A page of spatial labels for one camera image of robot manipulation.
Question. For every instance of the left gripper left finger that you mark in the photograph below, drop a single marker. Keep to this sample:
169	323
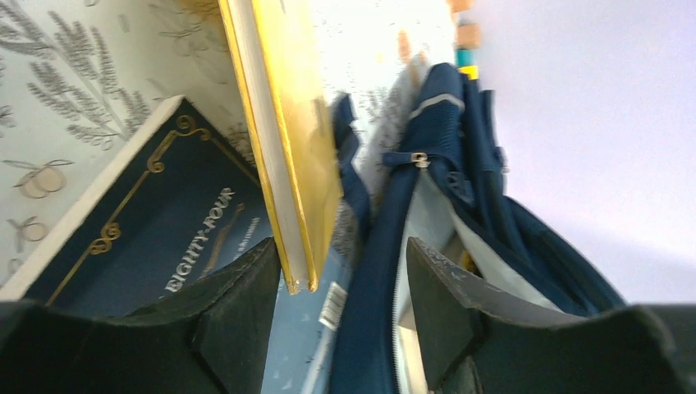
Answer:
210	337

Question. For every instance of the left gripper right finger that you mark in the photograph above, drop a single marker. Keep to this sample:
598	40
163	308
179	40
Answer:
477	338

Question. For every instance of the dark blue paperback book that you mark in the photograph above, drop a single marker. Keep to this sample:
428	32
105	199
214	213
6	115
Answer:
176	205

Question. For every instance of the navy blue student backpack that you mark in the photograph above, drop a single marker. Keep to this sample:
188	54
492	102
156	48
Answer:
447	183

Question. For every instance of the plain yellow book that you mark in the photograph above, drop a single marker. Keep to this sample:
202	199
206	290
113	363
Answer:
275	57

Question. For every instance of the small yellow wooden block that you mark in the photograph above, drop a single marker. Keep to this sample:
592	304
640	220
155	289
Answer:
471	72

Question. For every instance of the teal wooden block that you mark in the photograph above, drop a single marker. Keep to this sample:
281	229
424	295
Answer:
464	57

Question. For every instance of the floral patterned table mat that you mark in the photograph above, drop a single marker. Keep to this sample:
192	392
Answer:
78	78

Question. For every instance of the round tan wooden block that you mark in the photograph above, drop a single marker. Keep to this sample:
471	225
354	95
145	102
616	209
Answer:
468	36

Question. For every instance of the tan wooden cube block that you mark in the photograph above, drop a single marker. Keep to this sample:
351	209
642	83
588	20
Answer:
457	6

